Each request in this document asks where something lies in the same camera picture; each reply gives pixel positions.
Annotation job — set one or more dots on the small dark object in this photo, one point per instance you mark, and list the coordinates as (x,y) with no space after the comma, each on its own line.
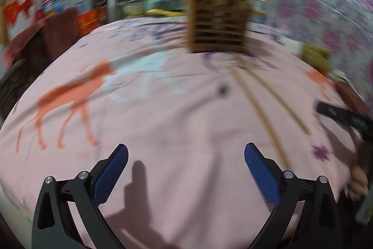
(223,90)

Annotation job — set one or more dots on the red cloth covered cabinet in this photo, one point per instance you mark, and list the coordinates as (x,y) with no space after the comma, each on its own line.
(49,33)

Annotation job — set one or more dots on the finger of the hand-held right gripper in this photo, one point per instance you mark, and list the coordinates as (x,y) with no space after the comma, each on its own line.
(343,116)

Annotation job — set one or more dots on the olive green plush toy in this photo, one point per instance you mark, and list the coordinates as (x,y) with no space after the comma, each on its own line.
(314,56)

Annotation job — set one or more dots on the pink deer print bedsheet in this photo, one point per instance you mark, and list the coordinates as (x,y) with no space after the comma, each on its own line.
(163,103)

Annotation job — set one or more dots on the wooden slatted chopstick holder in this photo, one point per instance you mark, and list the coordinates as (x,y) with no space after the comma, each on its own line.
(218,18)

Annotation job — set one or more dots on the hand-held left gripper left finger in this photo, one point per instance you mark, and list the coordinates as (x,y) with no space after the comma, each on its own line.
(112,173)

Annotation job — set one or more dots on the single wooden chopstick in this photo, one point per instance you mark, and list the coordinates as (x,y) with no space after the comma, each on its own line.
(260,114)
(276,97)

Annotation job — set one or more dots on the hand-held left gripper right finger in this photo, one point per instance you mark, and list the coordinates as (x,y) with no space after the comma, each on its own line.
(260,176)

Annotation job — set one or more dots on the person's right hand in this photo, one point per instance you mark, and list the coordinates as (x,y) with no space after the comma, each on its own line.
(357,183)

